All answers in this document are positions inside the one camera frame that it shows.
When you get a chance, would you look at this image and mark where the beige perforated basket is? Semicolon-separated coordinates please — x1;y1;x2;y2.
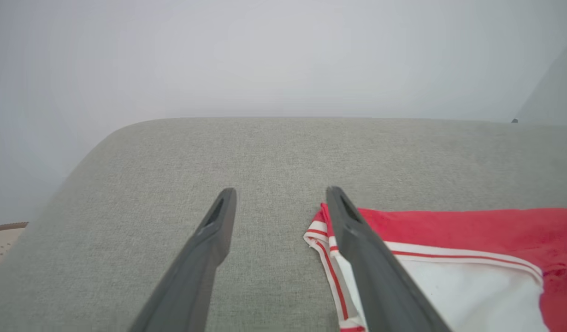
0;222;29;268

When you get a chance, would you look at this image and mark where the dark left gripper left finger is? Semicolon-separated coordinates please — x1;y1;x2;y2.
129;187;237;332

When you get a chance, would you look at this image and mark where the red white basketball jersey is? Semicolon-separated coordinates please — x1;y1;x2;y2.
304;203;567;332

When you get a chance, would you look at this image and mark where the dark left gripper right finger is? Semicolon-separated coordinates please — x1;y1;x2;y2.
326;186;452;332

